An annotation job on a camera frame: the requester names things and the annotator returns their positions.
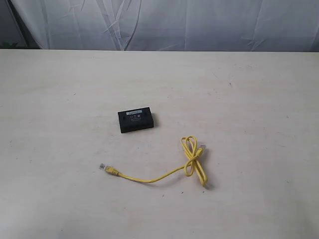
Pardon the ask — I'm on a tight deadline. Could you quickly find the grey wrinkled backdrop curtain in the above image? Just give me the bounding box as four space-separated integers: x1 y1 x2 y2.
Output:
0 0 319 52

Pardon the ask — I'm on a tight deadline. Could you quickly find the yellow ethernet cable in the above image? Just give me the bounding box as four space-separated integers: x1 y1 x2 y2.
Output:
99 135 209 189

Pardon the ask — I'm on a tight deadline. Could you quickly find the small black adapter box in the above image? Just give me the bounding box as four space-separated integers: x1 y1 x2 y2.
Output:
118 107 160 133

